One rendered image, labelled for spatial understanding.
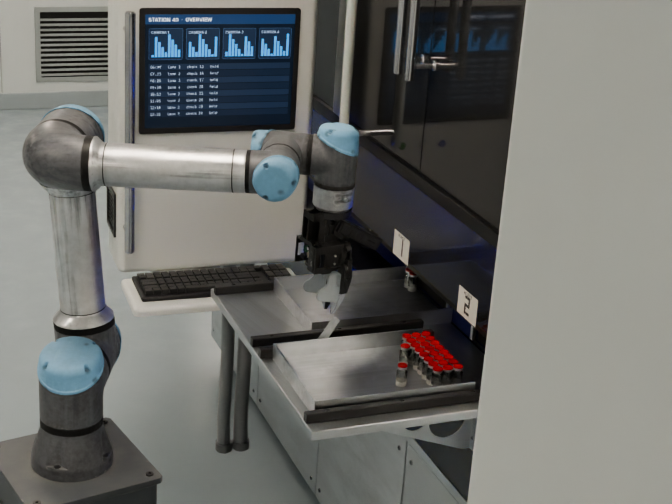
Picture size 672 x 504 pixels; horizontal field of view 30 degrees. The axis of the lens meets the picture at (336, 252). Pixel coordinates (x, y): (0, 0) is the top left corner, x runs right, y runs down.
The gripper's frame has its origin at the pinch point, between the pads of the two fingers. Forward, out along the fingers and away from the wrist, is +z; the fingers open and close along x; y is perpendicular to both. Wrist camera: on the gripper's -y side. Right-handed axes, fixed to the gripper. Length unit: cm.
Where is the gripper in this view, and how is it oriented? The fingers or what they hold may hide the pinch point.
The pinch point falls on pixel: (332, 304)
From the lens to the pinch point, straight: 239.6
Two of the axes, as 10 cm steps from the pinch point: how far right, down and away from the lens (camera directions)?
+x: 5.4, 3.5, -7.6
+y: -8.4, 1.3, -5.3
